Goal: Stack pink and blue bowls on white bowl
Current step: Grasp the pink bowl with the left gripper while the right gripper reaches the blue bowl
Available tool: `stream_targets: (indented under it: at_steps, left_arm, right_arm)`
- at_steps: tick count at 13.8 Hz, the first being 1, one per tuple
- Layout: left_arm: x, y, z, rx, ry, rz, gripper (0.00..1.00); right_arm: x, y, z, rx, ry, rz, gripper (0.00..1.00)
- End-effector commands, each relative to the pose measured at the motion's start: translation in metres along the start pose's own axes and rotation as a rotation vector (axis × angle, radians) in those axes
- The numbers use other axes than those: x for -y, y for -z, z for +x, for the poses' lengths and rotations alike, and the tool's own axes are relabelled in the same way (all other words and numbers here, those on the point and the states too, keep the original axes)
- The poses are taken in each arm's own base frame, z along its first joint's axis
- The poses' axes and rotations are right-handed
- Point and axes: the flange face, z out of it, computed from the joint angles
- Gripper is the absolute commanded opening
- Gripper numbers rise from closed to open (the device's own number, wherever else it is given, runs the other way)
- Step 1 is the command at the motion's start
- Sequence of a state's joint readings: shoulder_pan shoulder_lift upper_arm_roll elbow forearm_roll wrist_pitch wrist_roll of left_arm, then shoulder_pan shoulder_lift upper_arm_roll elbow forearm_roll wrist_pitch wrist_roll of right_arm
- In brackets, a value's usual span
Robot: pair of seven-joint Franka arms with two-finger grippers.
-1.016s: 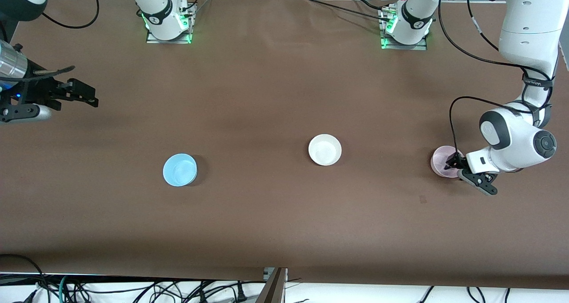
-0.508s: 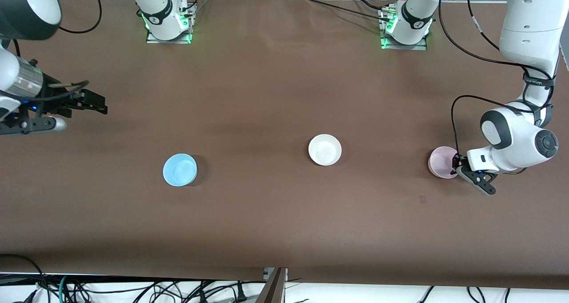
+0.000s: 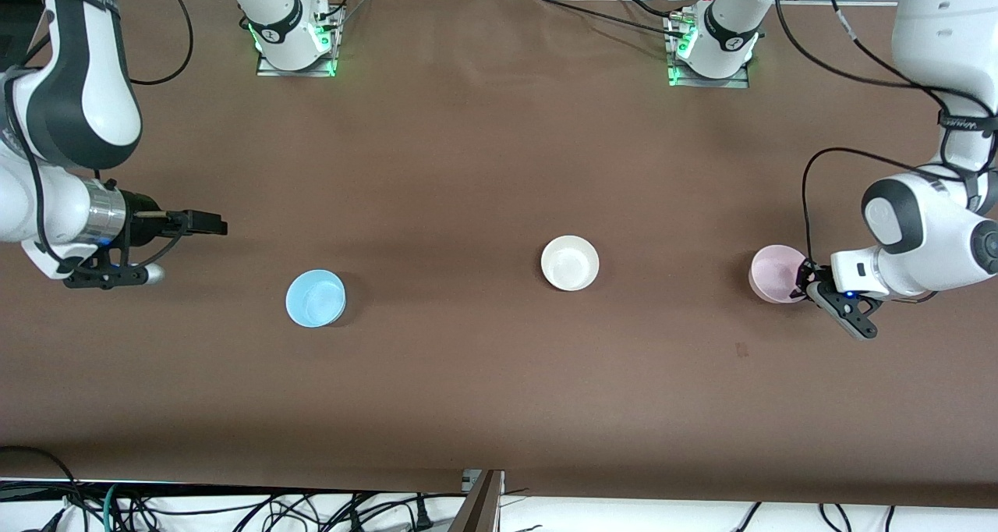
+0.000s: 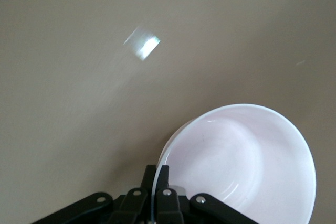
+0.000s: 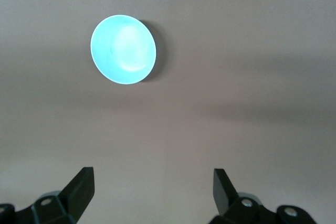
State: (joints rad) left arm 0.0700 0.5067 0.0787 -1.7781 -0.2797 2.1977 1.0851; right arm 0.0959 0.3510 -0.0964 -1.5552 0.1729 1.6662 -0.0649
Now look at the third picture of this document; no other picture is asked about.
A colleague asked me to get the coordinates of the brown table cover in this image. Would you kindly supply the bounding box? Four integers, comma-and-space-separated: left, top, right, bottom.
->
0, 0, 998, 509

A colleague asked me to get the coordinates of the pink bowl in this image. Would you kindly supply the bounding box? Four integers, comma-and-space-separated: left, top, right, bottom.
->
748, 244, 812, 304

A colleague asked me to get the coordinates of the black cable on table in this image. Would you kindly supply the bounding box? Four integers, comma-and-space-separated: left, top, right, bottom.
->
534, 0, 691, 40
620, 0, 687, 20

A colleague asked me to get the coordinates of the light blue bowl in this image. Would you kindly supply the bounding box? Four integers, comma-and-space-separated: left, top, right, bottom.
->
285, 269, 347, 328

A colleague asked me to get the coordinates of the white bowl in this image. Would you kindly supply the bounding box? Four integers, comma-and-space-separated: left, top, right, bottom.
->
540, 235, 600, 292

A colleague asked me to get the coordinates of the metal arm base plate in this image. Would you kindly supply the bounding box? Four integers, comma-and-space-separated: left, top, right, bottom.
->
256, 47, 338, 78
667, 62, 751, 90

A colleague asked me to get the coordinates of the aluminium frame profile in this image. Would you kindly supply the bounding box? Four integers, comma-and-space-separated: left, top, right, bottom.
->
448, 470, 506, 532

